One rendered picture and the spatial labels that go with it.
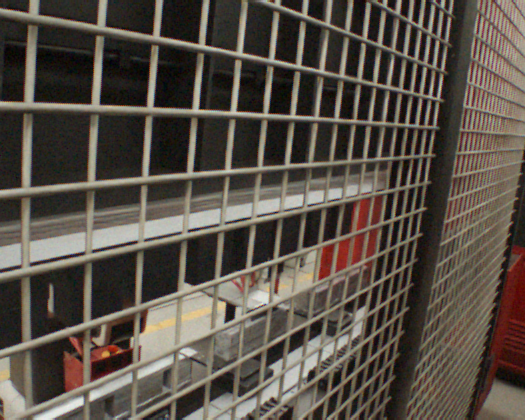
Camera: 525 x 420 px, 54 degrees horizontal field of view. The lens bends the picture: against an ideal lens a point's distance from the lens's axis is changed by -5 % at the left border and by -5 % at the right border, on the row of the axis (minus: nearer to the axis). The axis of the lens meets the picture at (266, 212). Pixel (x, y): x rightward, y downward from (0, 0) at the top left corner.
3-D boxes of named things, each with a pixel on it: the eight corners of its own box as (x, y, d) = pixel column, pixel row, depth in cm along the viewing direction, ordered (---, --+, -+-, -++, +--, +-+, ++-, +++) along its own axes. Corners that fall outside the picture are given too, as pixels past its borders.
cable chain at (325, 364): (365, 338, 164) (367, 327, 163) (383, 344, 161) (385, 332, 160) (306, 384, 133) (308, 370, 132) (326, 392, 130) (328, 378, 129)
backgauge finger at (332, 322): (286, 304, 189) (288, 291, 188) (353, 327, 175) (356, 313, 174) (267, 314, 179) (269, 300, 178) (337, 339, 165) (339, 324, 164)
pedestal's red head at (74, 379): (112, 373, 190) (113, 328, 187) (140, 391, 181) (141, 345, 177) (64, 390, 175) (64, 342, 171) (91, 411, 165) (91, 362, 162)
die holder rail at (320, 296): (354, 282, 255) (357, 263, 253) (365, 286, 252) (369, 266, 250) (301, 310, 214) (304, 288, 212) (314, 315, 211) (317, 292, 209)
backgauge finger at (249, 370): (195, 348, 149) (196, 332, 148) (273, 382, 135) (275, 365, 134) (165, 362, 139) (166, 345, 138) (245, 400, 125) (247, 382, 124)
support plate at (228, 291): (221, 277, 207) (221, 275, 207) (279, 297, 194) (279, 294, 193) (190, 288, 193) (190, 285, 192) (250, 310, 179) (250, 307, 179)
